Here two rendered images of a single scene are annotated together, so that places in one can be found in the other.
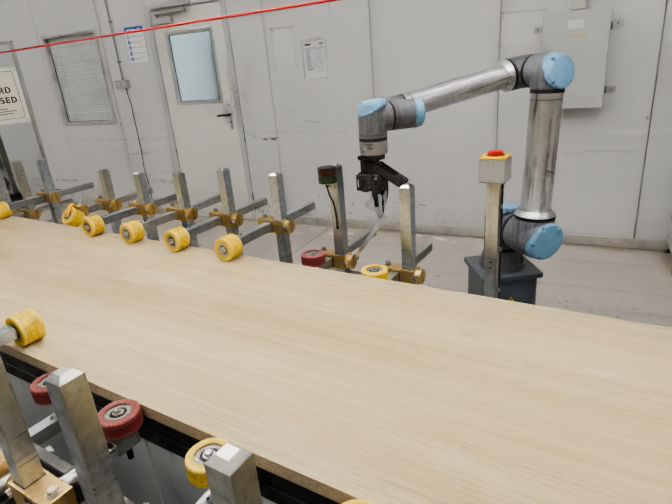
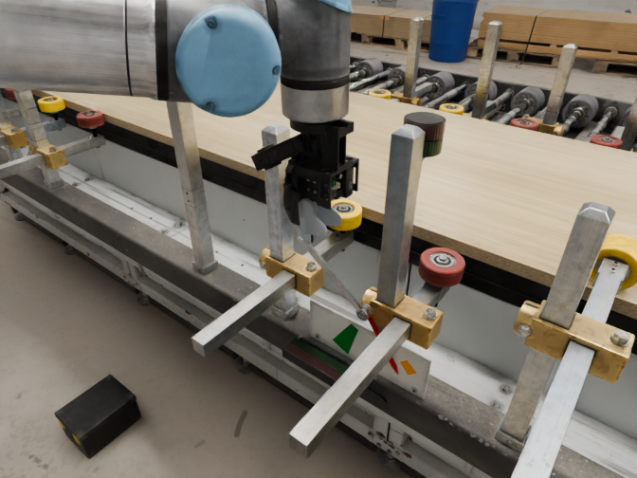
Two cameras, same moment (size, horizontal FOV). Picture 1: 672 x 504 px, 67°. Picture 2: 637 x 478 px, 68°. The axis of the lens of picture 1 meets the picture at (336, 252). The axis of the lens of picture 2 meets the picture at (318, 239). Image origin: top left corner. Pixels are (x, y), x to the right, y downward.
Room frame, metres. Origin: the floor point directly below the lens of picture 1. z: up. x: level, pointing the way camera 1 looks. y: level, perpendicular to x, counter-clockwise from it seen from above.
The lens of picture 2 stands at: (2.24, -0.10, 1.41)
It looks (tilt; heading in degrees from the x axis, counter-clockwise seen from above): 34 degrees down; 184
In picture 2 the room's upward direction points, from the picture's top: straight up
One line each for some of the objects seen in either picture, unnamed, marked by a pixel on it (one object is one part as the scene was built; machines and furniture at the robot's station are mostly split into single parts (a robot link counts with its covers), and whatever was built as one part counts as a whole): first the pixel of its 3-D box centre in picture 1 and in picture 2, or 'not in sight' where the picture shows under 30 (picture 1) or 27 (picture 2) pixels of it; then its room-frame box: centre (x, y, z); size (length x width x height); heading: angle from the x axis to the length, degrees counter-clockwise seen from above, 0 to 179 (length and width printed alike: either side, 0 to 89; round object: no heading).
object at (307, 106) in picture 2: (373, 147); (317, 99); (1.62, -0.15, 1.22); 0.10 x 0.09 x 0.05; 146
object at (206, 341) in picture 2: (403, 269); (284, 283); (1.53, -0.22, 0.83); 0.44 x 0.03 x 0.04; 146
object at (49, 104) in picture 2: not in sight; (54, 114); (0.67, -1.15, 0.85); 0.08 x 0.08 x 0.11
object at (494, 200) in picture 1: (493, 257); (191, 187); (1.33, -0.45, 0.93); 0.05 x 0.05 x 0.45; 56
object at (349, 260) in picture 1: (336, 259); (401, 313); (1.62, 0.00, 0.85); 0.14 x 0.06 x 0.05; 56
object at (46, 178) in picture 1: (54, 204); not in sight; (2.58, 1.44, 0.90); 0.04 x 0.04 x 0.48; 56
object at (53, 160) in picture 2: not in sight; (46, 154); (0.93, -1.04, 0.82); 0.14 x 0.06 x 0.05; 56
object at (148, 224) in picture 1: (180, 211); not in sight; (2.05, 0.63, 0.95); 0.50 x 0.04 x 0.04; 146
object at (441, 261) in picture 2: (314, 268); (438, 282); (1.54, 0.08, 0.85); 0.08 x 0.08 x 0.11
